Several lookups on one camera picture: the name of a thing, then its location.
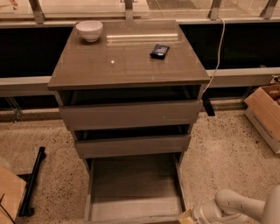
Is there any white ceramic bowl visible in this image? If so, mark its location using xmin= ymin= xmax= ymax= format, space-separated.
xmin=75 ymin=20 xmax=103 ymax=42

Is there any grey drawer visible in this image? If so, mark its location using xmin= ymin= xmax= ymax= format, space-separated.
xmin=59 ymin=101 xmax=202 ymax=130
xmin=85 ymin=153 xmax=187 ymax=224
xmin=74 ymin=135 xmax=191 ymax=158

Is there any cardboard box right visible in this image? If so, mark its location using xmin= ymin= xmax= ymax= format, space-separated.
xmin=245 ymin=84 xmax=280 ymax=154

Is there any grey drawer cabinet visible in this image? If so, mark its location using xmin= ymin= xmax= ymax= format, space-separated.
xmin=47 ymin=19 xmax=211 ymax=165

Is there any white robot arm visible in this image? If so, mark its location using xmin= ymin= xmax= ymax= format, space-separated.
xmin=178 ymin=185 xmax=280 ymax=224

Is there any dark blue snack packet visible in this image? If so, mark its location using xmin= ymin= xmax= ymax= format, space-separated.
xmin=150 ymin=44 xmax=170 ymax=60

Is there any white power cable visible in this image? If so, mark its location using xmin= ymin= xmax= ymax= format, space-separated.
xmin=201 ymin=17 xmax=227 ymax=95

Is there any metal window rail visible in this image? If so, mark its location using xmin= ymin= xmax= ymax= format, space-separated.
xmin=0 ymin=67 xmax=280 ymax=97

